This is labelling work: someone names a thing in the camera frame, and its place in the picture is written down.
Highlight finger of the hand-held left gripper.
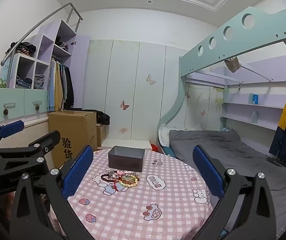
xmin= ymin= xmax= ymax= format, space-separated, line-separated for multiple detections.
xmin=0 ymin=129 xmax=61 ymax=159
xmin=0 ymin=120 xmax=25 ymax=153

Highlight teal drawer cabinet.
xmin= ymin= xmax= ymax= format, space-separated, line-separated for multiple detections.
xmin=0 ymin=87 xmax=49 ymax=127

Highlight white wardrobe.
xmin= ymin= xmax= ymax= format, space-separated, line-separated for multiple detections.
xmin=83 ymin=39 xmax=191 ymax=145

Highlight pile of bead bracelets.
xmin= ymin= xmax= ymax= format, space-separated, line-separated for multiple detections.
xmin=100 ymin=169 xmax=140 ymax=192

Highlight folded grey and black clothes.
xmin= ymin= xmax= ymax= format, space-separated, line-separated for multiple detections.
xmin=55 ymin=36 xmax=70 ymax=50

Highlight white pillow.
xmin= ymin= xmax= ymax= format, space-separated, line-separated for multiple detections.
xmin=158 ymin=127 xmax=171 ymax=147

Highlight folded blue jeans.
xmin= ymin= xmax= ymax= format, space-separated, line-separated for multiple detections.
xmin=15 ymin=77 xmax=33 ymax=89

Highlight black bag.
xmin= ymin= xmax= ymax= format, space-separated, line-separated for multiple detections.
xmin=83 ymin=109 xmax=110 ymax=126

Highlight flower print bed panel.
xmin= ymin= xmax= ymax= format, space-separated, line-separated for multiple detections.
xmin=185 ymin=82 xmax=225 ymax=132

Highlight teal bunk bed frame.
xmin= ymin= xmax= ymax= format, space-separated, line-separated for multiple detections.
xmin=157 ymin=6 xmax=286 ymax=153

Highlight large cardboard box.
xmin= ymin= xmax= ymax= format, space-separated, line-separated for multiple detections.
xmin=48 ymin=110 xmax=98 ymax=170

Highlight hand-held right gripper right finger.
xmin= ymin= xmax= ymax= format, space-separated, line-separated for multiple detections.
xmin=192 ymin=145 xmax=276 ymax=240

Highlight row of hanging clothes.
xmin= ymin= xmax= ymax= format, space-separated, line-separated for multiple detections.
xmin=47 ymin=60 xmax=75 ymax=112

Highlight small cardboard box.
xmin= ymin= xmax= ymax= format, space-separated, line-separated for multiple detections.
xmin=97 ymin=124 xmax=107 ymax=147

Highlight lilac cubby shelf unit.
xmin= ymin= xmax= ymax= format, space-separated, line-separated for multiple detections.
xmin=14 ymin=20 xmax=77 ymax=89

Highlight dark folded clothes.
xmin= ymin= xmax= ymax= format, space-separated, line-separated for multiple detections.
xmin=9 ymin=41 xmax=36 ymax=55

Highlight lilac cabinet door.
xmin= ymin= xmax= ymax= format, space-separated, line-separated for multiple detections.
xmin=70 ymin=35 xmax=91 ymax=110

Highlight grey bed blanket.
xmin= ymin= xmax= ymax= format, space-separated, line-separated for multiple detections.
xmin=168 ymin=129 xmax=286 ymax=238

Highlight beige bag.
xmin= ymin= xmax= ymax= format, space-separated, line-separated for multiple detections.
xmin=224 ymin=57 xmax=241 ymax=73

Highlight round table, pink checked cloth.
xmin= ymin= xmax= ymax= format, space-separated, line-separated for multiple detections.
xmin=48 ymin=148 xmax=214 ymax=240

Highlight grey metal tin box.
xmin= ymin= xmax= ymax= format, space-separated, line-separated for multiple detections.
xmin=107 ymin=145 xmax=146 ymax=173

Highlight white board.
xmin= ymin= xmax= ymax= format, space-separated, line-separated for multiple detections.
xmin=102 ymin=140 xmax=151 ymax=152

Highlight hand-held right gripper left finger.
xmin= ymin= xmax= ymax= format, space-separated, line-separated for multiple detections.
xmin=9 ymin=145 xmax=96 ymax=240

